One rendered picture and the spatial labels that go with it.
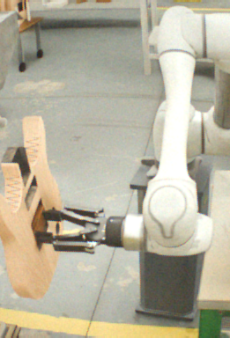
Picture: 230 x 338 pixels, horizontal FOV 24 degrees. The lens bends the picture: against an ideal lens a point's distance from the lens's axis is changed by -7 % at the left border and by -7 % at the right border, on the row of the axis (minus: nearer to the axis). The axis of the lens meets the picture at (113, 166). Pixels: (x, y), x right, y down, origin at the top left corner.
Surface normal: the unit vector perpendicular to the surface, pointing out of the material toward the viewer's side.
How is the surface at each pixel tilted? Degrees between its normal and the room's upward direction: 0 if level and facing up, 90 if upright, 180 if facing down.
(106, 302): 0
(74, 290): 0
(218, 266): 0
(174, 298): 90
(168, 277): 90
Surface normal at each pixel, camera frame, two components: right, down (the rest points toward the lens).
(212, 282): -0.06, -0.87
